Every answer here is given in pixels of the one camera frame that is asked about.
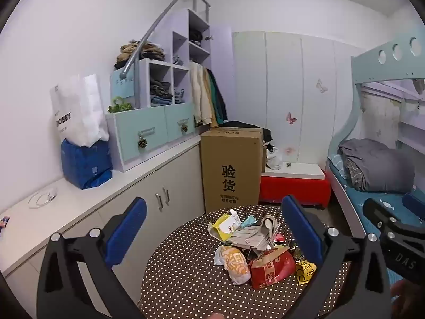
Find green artificial plant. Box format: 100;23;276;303
108;96;133;114

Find grey duvet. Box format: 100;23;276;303
338;138;415;193

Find white plastic bag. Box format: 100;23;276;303
265;143;283;171

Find yellow white carton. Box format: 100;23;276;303
208;209;243;241

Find white orange snack bag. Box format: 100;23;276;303
214;245;251;285

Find dark green hanging garment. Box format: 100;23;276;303
207;68;228;123

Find lilac teal stepped storage cabinet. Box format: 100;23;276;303
105;8;213;173

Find grey metal handrail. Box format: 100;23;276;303
121;0;211;78

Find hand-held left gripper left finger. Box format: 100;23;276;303
36;197;147;319

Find pile of brown dark clothes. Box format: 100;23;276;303
114;40;166;70

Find white wardrobe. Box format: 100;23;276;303
232;31;357;170

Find cream hanging jacket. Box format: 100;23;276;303
190;61;216;125

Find low white cabinet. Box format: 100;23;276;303
0;135;206;309

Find red snack bag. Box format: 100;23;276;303
248;247;297;290

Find teal bunk bed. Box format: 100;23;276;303
325;23;425;284

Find red storage box white lid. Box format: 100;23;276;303
259;163;333;210

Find yellow wrapper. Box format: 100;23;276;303
295;261;317;286

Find dark folded clothes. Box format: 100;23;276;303
149;76;173;107

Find tall cardboard box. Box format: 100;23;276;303
200;127;266;214

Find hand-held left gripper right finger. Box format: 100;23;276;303
281;195;394;319

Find teal patterned bed sheet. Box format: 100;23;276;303
327;154;425;240

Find blue plastic package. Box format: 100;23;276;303
60;138;113;190

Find white paper shopping bag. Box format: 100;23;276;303
50;74;110;147

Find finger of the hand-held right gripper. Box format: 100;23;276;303
402;193;425;221
363;198;425;240

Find lilac cabinet door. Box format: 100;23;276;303
209;25;235;127

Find person's right hand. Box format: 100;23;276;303
391;278;425;311

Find black cloth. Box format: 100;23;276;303
219;120;273;142

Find clear plastic wrap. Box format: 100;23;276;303
27;186;58;209

